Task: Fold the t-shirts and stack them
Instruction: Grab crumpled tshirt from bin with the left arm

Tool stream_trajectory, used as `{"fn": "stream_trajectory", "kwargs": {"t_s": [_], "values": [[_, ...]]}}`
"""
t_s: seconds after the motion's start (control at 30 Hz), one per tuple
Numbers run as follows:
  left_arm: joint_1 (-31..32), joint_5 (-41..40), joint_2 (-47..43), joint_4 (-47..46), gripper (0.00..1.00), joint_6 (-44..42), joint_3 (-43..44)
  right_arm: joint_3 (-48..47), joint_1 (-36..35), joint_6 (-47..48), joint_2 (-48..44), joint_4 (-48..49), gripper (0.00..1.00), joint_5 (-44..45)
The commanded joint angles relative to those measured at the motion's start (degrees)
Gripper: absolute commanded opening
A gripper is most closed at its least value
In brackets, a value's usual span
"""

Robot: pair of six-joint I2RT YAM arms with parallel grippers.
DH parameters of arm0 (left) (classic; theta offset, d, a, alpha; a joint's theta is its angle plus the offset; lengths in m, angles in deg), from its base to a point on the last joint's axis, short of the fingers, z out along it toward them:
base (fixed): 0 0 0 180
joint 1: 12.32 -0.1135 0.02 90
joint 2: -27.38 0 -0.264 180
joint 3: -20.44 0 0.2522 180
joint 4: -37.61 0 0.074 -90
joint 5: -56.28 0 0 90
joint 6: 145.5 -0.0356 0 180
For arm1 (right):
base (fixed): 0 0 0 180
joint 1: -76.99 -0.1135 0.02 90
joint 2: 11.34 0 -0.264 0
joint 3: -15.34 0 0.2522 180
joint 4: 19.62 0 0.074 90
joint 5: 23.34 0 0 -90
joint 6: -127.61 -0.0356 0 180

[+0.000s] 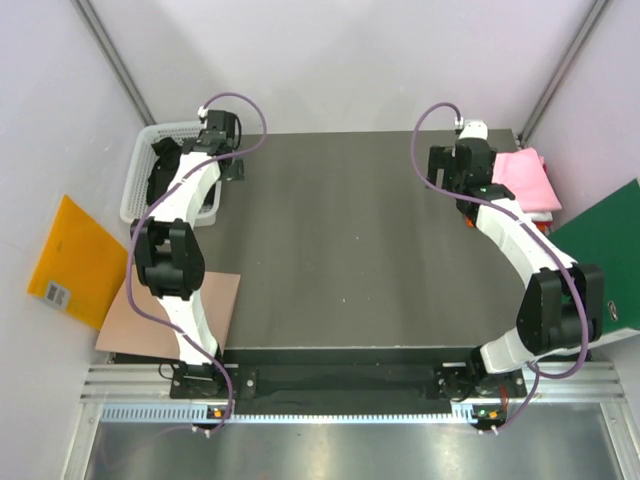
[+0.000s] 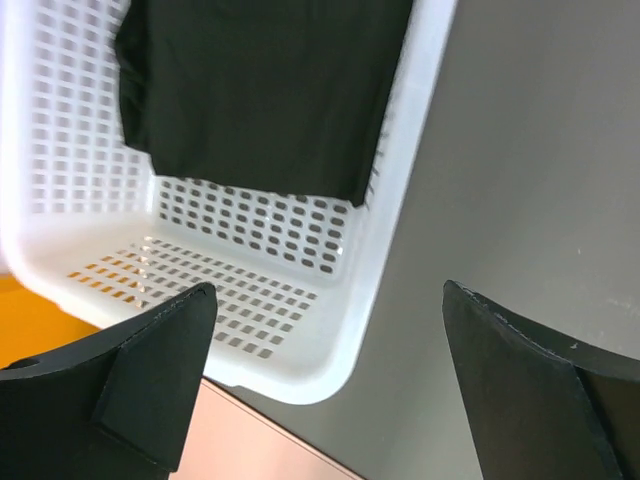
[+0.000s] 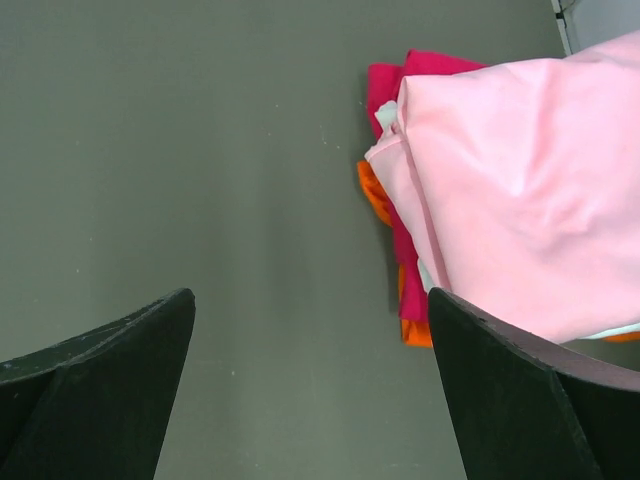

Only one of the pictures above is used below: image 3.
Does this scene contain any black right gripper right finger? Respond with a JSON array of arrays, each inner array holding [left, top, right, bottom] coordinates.
[[428, 288, 639, 479]]

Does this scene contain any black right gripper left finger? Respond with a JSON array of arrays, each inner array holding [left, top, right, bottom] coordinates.
[[1, 289, 196, 480]]

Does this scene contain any orange folded t-shirt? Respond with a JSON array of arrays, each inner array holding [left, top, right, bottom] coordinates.
[[356, 160, 640, 348]]

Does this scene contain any light pink folded t-shirt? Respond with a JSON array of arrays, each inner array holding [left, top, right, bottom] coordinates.
[[398, 32, 639, 343]]

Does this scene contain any magenta folded t-shirt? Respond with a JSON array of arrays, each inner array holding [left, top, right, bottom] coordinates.
[[367, 48, 489, 323]]

